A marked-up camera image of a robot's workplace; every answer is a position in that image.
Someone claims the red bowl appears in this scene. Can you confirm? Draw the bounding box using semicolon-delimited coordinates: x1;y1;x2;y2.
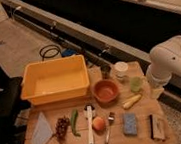
92;79;119;103

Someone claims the light blue towel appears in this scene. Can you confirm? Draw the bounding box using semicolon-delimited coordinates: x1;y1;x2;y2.
31;112;53;144

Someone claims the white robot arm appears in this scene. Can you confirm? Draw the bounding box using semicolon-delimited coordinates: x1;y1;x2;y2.
146;35;181;99

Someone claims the dark glass cup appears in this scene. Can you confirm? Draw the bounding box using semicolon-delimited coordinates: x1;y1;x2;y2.
101;65;111;80

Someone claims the blue object on floor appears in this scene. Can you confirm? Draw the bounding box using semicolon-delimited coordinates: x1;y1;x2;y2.
61;48;76;57

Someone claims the white lidded jar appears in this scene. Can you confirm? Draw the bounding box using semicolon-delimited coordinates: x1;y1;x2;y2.
113;61;129;81

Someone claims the green chili pepper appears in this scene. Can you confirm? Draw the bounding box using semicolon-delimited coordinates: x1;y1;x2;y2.
70;109;81;137

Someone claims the green plastic cup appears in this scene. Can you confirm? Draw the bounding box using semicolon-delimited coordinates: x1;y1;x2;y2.
130;76;143;93

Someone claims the metal fork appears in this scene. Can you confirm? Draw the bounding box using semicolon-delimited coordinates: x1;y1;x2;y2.
104;112;115;144

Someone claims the yellow plastic tub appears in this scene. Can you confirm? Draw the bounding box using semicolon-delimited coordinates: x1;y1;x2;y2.
21;55;90;106

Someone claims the wooden cutting board table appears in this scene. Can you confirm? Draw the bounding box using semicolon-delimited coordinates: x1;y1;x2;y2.
24;83;178;144

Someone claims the bunch of dark grapes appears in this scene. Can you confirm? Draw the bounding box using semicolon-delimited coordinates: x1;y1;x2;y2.
55;116;70;142

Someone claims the blue sponge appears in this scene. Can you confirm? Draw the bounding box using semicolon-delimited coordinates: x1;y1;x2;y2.
122;113;137;136

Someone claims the black chair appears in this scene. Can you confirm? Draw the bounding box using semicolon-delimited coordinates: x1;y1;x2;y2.
0;76;31;144

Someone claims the black coiled cable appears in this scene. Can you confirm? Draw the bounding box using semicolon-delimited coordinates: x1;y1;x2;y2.
38;43;63;62

